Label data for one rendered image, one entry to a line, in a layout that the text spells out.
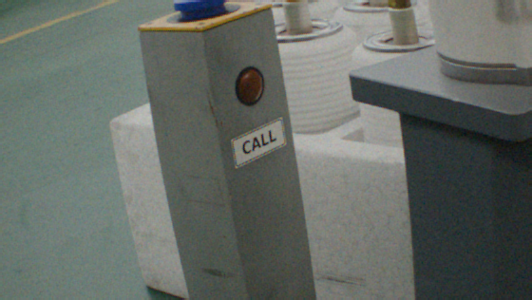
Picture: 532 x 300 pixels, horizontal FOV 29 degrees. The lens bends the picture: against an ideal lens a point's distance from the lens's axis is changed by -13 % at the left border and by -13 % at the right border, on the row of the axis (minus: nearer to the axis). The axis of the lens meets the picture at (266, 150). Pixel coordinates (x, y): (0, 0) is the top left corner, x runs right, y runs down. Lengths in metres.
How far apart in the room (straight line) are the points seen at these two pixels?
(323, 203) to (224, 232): 0.14
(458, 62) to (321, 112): 0.37
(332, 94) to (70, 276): 0.40
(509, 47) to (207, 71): 0.26
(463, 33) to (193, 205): 0.31
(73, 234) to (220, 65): 0.61
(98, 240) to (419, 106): 0.76
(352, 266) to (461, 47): 0.37
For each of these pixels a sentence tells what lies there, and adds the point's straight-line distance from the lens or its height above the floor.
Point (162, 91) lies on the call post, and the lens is 0.81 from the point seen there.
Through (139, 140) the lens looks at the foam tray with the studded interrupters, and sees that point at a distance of 1.07.
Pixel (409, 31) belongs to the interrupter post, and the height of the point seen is 0.26.
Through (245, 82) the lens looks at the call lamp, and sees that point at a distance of 0.79.
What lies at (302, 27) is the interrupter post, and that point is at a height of 0.26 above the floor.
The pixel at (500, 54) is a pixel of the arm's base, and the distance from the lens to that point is 0.59.
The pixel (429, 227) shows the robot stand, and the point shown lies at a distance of 0.64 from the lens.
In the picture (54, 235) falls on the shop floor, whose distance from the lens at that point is 1.35.
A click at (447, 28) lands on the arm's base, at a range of 0.60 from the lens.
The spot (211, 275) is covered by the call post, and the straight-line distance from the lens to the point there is 0.84.
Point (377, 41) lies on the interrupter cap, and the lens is 0.91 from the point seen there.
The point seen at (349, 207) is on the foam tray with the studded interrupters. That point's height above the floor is 0.14.
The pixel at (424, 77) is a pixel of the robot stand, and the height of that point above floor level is 0.30.
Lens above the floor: 0.46
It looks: 18 degrees down
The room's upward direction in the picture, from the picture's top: 9 degrees counter-clockwise
